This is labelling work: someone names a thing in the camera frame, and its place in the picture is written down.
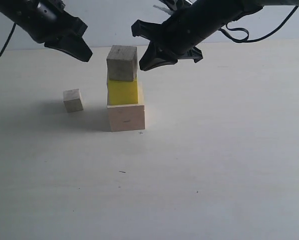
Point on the small wooden cube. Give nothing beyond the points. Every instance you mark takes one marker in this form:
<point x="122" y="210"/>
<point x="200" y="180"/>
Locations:
<point x="72" y="100"/>

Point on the large wooden cube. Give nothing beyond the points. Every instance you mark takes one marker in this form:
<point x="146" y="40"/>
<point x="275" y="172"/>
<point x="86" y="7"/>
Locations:
<point x="127" y="117"/>

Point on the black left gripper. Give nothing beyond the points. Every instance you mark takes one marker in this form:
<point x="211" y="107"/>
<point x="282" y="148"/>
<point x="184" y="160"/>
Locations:
<point x="48" y="23"/>

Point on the yellow cube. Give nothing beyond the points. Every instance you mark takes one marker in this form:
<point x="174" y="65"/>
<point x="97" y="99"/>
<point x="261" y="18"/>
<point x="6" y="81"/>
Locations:
<point x="122" y="92"/>

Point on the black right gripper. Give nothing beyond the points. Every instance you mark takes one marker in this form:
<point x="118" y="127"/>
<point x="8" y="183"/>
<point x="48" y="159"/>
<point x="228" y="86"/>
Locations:
<point x="189" y="25"/>

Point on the medium wooden cube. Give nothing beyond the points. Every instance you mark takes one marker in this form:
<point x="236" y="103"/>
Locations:
<point x="122" y="63"/>

